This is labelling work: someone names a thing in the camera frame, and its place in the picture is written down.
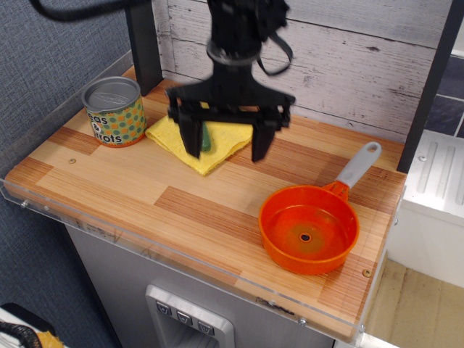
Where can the peas and carrots can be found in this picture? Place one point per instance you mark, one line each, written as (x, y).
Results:
(115, 109)

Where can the silver toy fridge cabinet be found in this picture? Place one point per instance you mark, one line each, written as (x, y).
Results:
(120, 274)

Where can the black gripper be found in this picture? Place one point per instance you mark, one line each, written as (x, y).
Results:
(229, 95)

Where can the white toy sink counter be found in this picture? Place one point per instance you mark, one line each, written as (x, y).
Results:
(427, 235)

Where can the yellow sponge piece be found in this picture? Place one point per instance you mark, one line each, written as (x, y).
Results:
(48, 340)

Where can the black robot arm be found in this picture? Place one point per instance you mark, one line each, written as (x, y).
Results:
(239, 29)

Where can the grey dispenser panel with buttons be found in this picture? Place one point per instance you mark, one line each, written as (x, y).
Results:
(180, 323)

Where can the green toy cucumber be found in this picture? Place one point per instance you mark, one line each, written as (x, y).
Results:
(206, 139)

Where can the orange pan with grey handle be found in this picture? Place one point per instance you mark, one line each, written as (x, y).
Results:
(310, 230)

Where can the black vertical post right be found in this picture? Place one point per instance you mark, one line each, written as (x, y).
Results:
(438, 67)

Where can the yellow folded cloth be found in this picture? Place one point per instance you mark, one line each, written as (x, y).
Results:
(225, 138)

